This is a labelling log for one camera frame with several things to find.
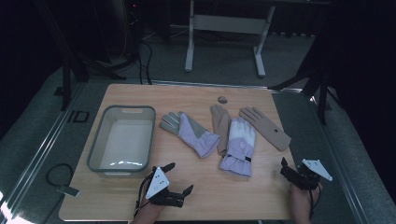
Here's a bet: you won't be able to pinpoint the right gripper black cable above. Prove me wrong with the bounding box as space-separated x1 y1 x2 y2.
307 183 322 219

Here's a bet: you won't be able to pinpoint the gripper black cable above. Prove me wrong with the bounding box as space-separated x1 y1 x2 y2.
307 183 322 219
134 173 157 218

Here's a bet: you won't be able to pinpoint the black cable loop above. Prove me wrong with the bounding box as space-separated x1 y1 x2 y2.
46 162 75 188

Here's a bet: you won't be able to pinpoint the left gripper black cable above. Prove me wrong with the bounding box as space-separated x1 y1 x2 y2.
134 173 157 218

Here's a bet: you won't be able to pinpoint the purple ski glove grey palm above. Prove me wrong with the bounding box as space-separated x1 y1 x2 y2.
159 111 221 159

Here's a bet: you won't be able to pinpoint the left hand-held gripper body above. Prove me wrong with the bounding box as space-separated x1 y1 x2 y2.
145 166 185 208

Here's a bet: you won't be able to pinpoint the beige knit glove with button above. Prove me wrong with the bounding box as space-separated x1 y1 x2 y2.
238 106 292 152

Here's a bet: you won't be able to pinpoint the person's left hand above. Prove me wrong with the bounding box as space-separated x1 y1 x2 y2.
139 202 166 218

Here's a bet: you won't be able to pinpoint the grey plastic bin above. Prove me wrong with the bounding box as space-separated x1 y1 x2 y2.
87 105 157 179

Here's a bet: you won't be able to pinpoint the black metal stand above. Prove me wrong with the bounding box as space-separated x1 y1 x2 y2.
34 0 127 112
269 31 333 125

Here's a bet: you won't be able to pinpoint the black floor cables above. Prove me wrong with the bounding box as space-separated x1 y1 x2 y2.
136 40 154 86

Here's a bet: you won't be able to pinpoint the person's right hand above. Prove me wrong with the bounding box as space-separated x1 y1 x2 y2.
290 183 321 206

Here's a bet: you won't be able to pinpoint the white desk frame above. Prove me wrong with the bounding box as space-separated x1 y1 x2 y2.
184 0 276 78

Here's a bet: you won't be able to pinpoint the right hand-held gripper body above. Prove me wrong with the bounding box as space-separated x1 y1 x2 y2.
292 159 333 190

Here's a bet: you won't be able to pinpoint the grey tape piece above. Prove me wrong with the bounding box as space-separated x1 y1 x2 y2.
57 185 80 198

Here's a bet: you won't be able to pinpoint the purple ski glove white fingers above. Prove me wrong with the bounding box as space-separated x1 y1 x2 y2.
219 117 257 178

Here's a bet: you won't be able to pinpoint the plain beige knit glove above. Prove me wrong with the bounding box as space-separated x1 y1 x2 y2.
210 104 232 157

